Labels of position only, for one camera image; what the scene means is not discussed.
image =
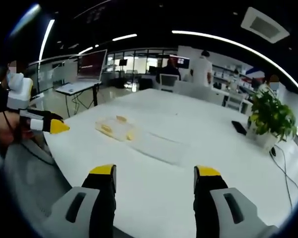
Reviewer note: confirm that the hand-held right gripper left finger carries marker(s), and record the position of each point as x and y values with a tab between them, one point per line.
99	198

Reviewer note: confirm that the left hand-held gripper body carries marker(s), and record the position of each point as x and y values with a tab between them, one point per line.
18	94

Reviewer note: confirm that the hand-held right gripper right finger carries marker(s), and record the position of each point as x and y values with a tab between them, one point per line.
208	198

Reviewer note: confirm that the clear yellow plastic buckle part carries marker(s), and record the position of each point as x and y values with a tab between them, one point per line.
105	127

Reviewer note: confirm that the clear plastic bag with bananas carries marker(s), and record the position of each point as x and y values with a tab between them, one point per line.
127	131

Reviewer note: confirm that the white rolling desk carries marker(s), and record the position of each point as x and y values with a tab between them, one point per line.
74	88

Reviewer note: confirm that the curved ceiling light strip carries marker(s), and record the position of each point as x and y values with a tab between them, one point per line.
46	39

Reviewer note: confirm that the clear plastic sheet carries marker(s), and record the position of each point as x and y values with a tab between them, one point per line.
161	147

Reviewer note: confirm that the open laptop on stand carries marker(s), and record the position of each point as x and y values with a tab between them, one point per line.
92	64

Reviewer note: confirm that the black phone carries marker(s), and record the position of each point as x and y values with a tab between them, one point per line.
239	127

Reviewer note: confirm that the white plant pot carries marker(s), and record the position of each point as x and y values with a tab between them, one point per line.
262	140

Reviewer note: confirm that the white slatted chair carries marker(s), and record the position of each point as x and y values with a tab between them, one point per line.
236	102

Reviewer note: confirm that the green potted plant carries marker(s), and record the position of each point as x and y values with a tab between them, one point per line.
270	111

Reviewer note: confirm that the short ceiling light strip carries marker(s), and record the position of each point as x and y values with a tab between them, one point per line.
124	37

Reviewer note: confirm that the white office chair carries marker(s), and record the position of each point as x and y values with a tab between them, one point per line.
169	81

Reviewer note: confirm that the white storage shelves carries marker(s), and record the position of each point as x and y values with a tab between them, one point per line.
228	74

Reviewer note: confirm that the small desk monitor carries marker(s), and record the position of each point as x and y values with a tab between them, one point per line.
182	61

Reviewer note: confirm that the long ceiling light strip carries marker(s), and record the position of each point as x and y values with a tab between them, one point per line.
238	45

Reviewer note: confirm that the ceiling air vent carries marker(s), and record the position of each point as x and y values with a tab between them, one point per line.
264	24

